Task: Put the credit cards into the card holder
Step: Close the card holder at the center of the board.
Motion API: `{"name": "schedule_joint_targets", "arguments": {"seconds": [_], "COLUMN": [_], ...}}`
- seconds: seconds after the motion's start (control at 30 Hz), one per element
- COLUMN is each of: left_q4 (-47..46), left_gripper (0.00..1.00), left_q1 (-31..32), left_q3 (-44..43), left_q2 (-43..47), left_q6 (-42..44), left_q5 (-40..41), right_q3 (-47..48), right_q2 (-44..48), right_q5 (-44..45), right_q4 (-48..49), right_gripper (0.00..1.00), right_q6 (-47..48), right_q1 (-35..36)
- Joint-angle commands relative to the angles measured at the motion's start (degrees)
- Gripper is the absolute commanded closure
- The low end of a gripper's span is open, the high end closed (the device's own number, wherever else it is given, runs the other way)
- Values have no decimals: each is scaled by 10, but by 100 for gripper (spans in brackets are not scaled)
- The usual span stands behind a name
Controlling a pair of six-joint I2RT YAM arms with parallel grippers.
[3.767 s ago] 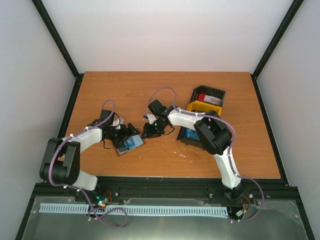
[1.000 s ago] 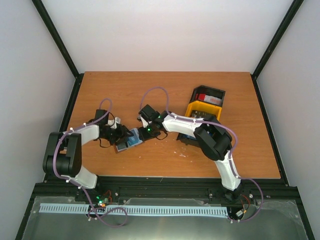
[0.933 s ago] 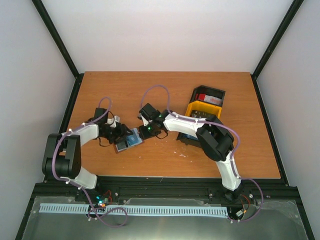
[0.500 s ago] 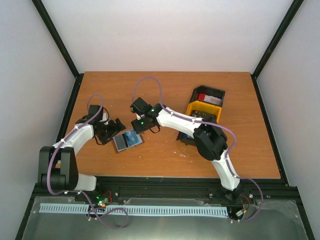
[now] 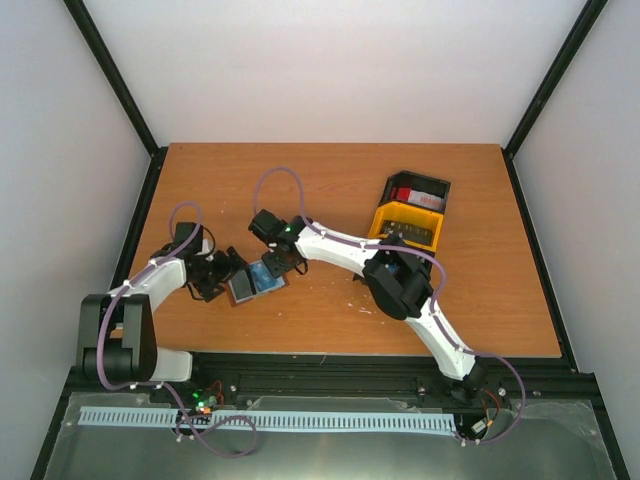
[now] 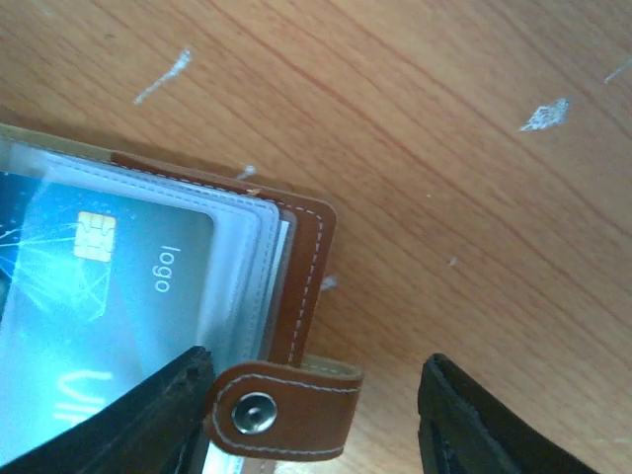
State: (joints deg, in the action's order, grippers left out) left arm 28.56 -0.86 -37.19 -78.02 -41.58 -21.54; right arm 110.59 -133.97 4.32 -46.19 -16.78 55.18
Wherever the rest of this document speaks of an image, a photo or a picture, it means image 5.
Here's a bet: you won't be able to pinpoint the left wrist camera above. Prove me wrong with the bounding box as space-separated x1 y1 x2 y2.
198 239 215 258

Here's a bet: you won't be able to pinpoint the left controller board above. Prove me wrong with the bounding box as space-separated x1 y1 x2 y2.
192 380 225 415

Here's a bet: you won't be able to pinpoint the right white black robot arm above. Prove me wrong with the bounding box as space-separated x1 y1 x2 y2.
248 209 486 405

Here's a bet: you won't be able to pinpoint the light blue cable duct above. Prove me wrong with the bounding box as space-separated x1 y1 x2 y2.
77 406 456 436

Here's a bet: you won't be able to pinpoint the brown leather card holder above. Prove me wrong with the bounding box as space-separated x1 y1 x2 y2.
227 260 288 306

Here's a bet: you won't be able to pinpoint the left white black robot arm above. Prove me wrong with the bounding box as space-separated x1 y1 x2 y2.
75 222 248 403

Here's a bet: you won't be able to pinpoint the black aluminium frame rail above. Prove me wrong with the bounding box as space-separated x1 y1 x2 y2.
64 352 599 409

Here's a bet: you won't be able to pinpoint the red white credit card stack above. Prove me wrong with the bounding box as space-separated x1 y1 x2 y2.
391 187 445 211

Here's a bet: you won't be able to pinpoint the left black frame post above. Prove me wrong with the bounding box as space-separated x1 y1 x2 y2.
62 0 169 159

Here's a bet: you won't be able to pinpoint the metal base plate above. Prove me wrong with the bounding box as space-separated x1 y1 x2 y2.
39 394 625 479

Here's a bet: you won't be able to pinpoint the right black frame post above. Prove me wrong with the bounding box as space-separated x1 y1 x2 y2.
502 0 608 162

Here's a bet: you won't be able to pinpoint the right connector wires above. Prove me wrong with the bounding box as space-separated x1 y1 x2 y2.
469 389 506 436

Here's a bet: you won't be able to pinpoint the black yellow card tray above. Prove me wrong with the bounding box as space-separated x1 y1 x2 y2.
366 170 451 257

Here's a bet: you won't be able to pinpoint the black frame post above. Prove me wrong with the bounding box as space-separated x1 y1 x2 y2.
62 0 169 159
502 0 608 162

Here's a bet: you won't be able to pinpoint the blue credit card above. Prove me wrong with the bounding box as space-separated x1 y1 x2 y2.
249 261 286 295

